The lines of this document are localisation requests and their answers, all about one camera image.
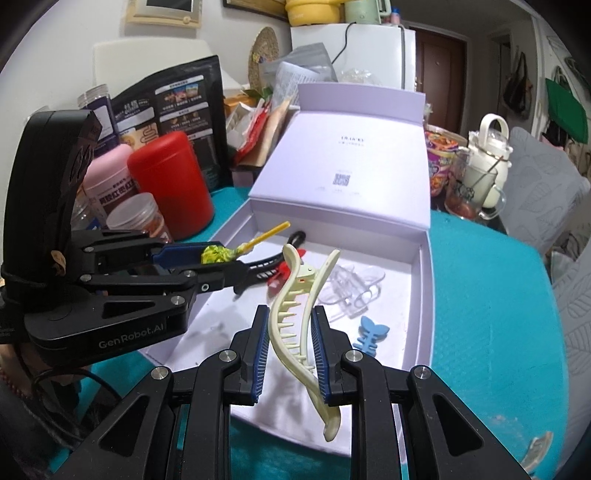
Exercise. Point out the dark blue bottle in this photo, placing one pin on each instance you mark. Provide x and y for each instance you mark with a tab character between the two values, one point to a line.
97	99

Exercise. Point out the grey leaf print chair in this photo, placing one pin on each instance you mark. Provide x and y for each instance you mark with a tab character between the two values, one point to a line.
572	295

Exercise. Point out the glass mug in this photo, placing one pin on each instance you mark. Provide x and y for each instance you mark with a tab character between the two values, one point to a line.
471	194

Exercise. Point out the green tote bag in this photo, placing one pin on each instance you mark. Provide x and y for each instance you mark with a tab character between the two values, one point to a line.
563	110

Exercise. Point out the clear jar with orange contents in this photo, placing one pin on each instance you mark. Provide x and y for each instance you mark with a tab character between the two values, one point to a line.
138	217

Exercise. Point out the teal tablecloth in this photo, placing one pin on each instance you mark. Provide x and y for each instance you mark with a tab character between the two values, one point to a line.
485	323

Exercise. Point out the cream hair claw clip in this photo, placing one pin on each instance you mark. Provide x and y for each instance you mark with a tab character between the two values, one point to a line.
302	277

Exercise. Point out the white kettle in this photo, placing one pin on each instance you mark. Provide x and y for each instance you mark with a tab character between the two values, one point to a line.
489	152

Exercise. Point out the dark hanging bag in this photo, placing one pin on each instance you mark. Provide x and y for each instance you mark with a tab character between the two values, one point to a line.
519	87

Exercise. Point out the blue fishbone toy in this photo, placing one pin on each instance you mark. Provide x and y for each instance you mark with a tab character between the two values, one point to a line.
369	334

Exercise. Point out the red snack packet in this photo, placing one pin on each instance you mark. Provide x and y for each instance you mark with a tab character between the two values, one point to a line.
251	129

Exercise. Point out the green lollipop with yellow stick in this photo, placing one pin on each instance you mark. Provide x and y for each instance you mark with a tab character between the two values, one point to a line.
214	254

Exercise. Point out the pink bottle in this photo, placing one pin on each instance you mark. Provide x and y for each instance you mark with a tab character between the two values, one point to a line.
106	184

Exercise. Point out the red flower toy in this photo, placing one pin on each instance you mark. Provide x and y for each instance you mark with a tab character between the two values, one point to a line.
279	274

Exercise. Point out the black printed pouch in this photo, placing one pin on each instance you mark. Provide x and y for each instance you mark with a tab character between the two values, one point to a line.
184	106

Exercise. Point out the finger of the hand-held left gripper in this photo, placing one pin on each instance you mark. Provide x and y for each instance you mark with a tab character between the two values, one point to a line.
180	254
217	279

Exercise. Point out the transparent hair clip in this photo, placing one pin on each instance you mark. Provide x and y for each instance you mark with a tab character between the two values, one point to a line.
351	286

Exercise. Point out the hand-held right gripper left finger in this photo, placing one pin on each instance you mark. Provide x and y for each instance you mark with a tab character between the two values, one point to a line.
258	360

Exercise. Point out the beige plastic piece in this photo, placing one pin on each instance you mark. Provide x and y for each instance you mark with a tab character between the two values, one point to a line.
538	447

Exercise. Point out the yellow pot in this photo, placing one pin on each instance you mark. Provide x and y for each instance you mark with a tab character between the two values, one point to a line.
314	9

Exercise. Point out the instant noodle cup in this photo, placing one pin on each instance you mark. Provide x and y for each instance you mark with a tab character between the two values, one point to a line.
438	157

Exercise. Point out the grey plastic bag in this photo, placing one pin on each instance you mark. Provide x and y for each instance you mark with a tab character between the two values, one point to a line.
314	60

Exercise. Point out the green electric kettle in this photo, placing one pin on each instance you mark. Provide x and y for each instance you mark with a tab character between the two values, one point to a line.
364	9

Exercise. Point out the gold framed picture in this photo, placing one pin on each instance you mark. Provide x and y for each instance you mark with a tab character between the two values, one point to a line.
254	2

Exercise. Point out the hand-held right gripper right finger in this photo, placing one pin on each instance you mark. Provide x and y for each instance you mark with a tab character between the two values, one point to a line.
321	360

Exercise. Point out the white lidded gift box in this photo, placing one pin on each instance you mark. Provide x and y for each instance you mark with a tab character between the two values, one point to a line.
341	184

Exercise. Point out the brown door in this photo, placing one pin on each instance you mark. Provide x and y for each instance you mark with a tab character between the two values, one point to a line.
438	69

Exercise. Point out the red canister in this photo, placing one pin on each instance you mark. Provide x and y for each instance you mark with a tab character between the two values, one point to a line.
171	184

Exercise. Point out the beige intercom panel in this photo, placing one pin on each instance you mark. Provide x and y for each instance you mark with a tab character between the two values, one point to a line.
168	11

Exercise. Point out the white fridge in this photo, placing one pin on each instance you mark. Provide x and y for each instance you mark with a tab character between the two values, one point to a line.
355	50

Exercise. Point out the woven straw mat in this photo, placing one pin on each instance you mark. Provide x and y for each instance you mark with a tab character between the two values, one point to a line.
264	55

